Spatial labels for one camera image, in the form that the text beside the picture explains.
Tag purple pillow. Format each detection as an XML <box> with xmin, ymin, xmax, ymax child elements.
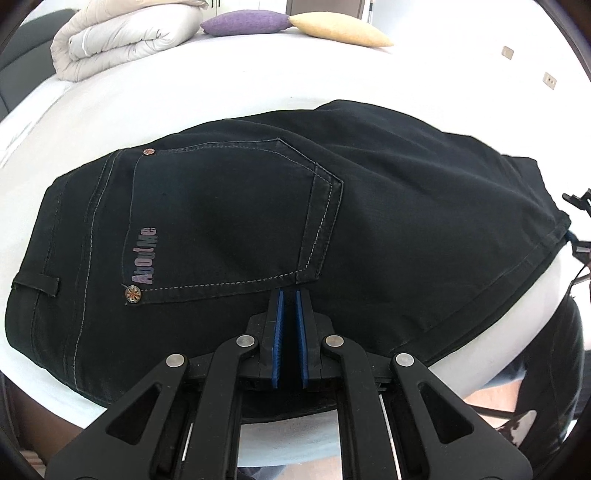
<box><xmin>200</xmin><ymin>11</ymin><xmax>291</xmax><ymax>37</ymax></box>

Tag yellow pillow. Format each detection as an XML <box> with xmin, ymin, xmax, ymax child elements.
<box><xmin>288</xmin><ymin>12</ymin><xmax>394</xmax><ymax>48</ymax></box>

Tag black pants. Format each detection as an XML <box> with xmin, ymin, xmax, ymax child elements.
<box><xmin>4</xmin><ymin>99</ymin><xmax>571</xmax><ymax>423</ymax></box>

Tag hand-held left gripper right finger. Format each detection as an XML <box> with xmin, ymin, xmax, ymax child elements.
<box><xmin>294</xmin><ymin>288</ymin><xmax>533</xmax><ymax>480</ymax></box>

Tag brown door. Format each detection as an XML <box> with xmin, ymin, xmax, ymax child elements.
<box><xmin>285</xmin><ymin>0</ymin><xmax>372</xmax><ymax>17</ymax></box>

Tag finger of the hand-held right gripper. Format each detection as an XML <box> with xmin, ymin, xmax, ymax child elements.
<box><xmin>564</xmin><ymin>231</ymin><xmax>591</xmax><ymax>260</ymax></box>
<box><xmin>561</xmin><ymin>187</ymin><xmax>591</xmax><ymax>209</ymax></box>

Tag grey padded headboard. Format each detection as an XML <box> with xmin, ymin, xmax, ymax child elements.
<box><xmin>0</xmin><ymin>9</ymin><xmax>70</xmax><ymax>116</ymax></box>

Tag bed with white sheet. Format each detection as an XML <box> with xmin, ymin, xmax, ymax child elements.
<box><xmin>0</xmin><ymin>7</ymin><xmax>573</xmax><ymax>467</ymax></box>

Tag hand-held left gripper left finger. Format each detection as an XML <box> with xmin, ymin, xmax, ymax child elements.
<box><xmin>44</xmin><ymin>288</ymin><xmax>289</xmax><ymax>480</ymax></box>

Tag folded beige duvet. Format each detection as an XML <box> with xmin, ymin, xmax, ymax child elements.
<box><xmin>51</xmin><ymin>0</ymin><xmax>211</xmax><ymax>83</ymax></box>

